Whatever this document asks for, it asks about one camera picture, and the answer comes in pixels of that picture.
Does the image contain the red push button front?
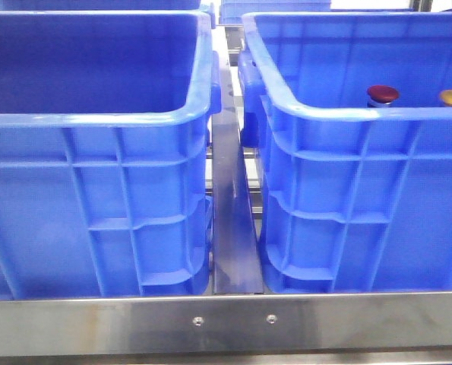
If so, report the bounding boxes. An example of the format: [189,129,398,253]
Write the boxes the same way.
[367,84,400,108]

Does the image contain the blue plastic source crate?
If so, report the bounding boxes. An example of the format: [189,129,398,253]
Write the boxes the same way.
[0,11,221,301]

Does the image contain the small blue background crate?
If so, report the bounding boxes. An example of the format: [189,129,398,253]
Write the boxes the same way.
[219,0,331,25]

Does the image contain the stainless steel front rail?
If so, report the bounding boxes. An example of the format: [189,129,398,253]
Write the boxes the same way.
[0,292,452,357]

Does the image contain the blue crate behind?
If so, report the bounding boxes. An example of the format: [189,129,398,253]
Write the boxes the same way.
[0,0,214,17]

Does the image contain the blue plastic target crate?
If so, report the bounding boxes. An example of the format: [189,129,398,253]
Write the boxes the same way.
[239,12,452,293]

